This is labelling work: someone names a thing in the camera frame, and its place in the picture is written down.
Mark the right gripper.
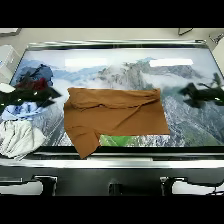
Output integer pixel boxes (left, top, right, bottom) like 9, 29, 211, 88
178, 82, 211, 109

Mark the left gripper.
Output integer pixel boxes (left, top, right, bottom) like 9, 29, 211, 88
30, 86, 63, 109

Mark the red garment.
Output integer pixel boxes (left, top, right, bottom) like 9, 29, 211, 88
14, 77, 50, 92

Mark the light blue garment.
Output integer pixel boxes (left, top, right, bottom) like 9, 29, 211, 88
1, 101, 45, 122

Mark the white garment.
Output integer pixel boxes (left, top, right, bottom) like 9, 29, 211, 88
0, 119, 47, 160

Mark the brown garment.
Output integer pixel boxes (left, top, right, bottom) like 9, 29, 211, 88
63, 86, 171, 160

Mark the silver frame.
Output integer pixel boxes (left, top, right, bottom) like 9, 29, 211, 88
0, 151, 224, 196

